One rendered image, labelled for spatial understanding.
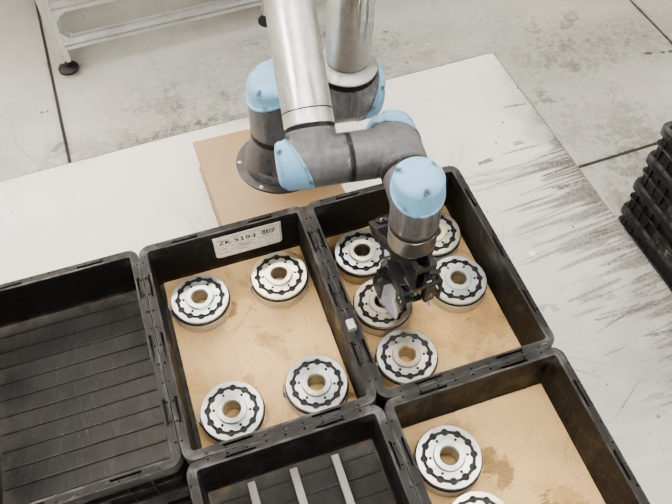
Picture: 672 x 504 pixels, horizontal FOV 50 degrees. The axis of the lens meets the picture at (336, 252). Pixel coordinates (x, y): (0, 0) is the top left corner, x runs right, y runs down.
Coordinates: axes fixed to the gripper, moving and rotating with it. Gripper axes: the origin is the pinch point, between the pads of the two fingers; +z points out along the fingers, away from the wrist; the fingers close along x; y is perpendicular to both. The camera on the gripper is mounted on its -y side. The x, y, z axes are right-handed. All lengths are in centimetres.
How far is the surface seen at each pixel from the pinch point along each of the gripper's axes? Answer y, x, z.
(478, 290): 4.9, 13.2, -1.1
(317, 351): 3.2, -16.8, 1.9
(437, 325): 6.8, 4.4, 2.0
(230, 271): -18.5, -25.5, 1.9
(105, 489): 16, -54, -8
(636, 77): -98, 156, 86
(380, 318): 3.2, -5.0, -1.2
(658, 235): -18, 93, 55
